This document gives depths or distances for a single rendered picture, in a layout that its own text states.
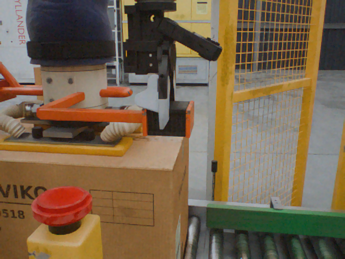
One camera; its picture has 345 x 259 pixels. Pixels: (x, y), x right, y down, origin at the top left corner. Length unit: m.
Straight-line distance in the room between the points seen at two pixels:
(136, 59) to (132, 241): 0.44
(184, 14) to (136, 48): 7.59
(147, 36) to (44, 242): 0.36
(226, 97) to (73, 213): 0.93
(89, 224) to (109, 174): 0.32
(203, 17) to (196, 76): 1.41
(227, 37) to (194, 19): 6.92
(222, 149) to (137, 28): 0.81
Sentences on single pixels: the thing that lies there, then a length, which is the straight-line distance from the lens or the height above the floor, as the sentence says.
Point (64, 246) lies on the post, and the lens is 0.41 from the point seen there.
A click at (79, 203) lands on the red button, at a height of 1.04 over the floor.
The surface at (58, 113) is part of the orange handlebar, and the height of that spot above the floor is 1.08.
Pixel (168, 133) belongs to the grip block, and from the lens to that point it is 0.57.
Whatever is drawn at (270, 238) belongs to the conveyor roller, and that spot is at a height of 0.55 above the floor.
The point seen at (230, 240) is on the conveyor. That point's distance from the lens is 1.30.
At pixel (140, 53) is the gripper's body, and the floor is 1.20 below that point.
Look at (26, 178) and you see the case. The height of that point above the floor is 0.90.
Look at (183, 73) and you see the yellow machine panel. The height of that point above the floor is 0.32.
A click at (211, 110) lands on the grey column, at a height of 0.83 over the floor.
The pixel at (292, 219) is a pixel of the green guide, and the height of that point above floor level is 0.61.
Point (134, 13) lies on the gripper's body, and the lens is 0.58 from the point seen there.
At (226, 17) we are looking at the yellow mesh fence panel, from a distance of 1.23.
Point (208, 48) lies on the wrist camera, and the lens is 0.55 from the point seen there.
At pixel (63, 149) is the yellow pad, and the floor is 0.96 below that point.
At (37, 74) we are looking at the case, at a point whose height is 0.92.
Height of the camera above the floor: 1.22
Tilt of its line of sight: 16 degrees down
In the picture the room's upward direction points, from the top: straight up
